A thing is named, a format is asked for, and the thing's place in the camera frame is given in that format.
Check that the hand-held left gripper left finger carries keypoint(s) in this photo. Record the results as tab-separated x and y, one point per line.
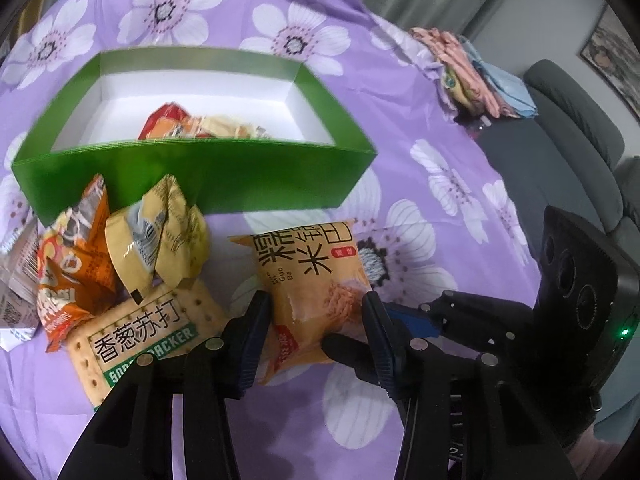
250	340

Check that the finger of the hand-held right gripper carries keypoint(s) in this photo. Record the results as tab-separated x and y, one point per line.
415	322
345	352

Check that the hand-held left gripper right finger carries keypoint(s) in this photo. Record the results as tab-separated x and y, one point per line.
385	345

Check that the orange rice crust packet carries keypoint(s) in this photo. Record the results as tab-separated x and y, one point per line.
310	280

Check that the cracker packet with green label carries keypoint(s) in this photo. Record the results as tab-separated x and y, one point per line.
140	340

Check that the green cardboard box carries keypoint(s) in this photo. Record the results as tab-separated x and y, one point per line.
225	175

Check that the orange panda snack packet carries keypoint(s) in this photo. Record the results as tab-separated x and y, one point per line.
75	270

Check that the red snack packet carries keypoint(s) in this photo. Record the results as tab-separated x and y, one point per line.
165	122

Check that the person's right forearm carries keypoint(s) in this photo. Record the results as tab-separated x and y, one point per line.
587	455

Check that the grey sofa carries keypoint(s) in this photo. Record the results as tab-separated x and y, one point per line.
565	125

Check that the light blue folded cloth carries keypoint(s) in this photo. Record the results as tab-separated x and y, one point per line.
505	90

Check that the framed landscape picture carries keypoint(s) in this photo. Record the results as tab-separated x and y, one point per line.
612	60

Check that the white silver peanut packet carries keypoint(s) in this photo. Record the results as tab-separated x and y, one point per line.
15	295

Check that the pink patterned folded cloths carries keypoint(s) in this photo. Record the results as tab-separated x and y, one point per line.
450	70

